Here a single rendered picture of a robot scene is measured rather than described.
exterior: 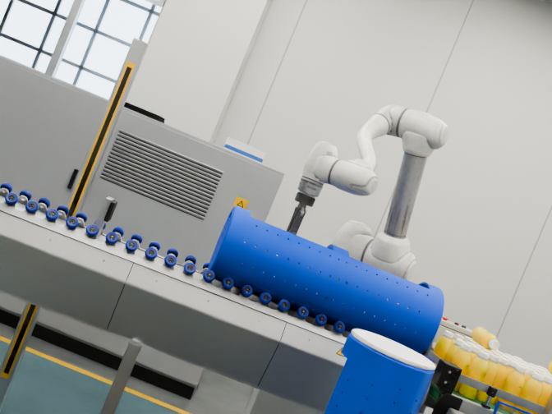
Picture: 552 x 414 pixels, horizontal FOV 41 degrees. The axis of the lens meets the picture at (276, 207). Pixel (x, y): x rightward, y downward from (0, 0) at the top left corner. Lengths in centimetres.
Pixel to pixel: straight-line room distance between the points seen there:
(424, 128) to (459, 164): 260
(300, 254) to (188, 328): 49
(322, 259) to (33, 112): 231
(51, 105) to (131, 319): 200
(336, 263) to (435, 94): 313
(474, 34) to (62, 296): 398
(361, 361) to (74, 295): 109
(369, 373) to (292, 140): 350
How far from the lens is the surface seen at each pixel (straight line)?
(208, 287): 270
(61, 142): 443
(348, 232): 334
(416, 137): 313
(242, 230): 267
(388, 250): 324
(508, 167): 581
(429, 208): 565
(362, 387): 224
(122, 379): 282
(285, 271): 268
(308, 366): 279
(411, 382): 225
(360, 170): 270
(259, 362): 279
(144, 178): 432
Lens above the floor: 136
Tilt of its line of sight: 2 degrees down
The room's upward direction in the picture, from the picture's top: 22 degrees clockwise
